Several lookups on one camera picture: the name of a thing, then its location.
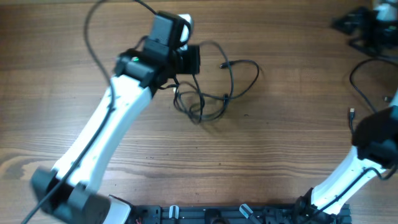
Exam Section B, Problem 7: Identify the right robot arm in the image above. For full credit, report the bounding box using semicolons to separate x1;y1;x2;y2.
287;0;397;223

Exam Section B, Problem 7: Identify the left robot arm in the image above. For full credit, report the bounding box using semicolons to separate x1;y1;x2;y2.
31;11;200;223

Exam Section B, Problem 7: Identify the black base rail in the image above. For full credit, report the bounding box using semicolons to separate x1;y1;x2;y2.
126;204;352;224

